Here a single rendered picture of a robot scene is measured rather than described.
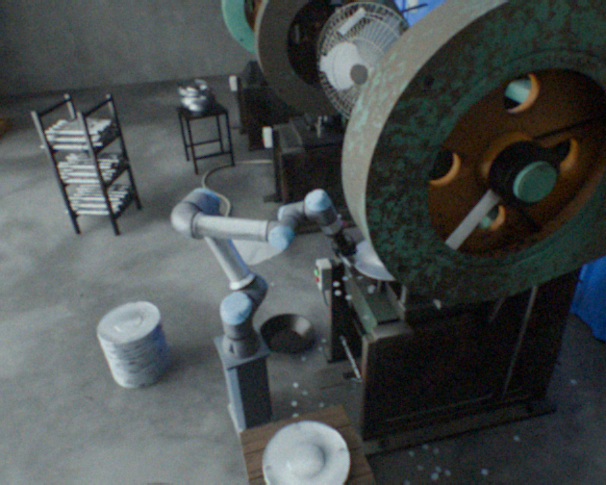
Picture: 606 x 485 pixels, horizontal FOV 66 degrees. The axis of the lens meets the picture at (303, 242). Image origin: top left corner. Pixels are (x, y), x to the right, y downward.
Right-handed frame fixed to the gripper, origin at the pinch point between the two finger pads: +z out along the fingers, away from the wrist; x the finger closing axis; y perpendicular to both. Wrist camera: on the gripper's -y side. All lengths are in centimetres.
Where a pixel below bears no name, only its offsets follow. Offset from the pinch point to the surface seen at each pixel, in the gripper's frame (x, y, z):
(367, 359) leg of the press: -13.7, 26.1, 21.9
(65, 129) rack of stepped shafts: -120, -206, -56
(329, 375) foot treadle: -35, -1, 53
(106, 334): -117, -44, -1
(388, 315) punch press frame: 1.1, 17.1, 16.9
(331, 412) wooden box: -36, 31, 32
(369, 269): 3.9, 5.5, 3.1
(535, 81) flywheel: 59, 39, -54
